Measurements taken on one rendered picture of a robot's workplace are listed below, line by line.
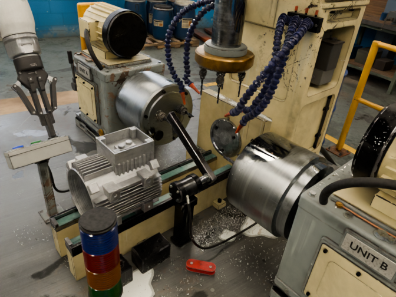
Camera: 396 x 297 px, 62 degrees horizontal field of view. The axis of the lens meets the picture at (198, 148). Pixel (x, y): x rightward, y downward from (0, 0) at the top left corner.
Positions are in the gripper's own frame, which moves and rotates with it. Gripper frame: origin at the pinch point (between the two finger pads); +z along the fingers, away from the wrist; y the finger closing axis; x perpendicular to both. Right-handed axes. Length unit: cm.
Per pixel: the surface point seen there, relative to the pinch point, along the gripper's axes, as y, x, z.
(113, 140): 9.8, -19.8, 8.3
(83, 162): -0.9, -22.5, 11.0
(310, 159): 41, -59, 24
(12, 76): 75, 367, -66
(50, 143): -2.0, -3.5, 5.3
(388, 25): 475, 79, -15
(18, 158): -11.4, -3.5, 6.8
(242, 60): 44, -41, -5
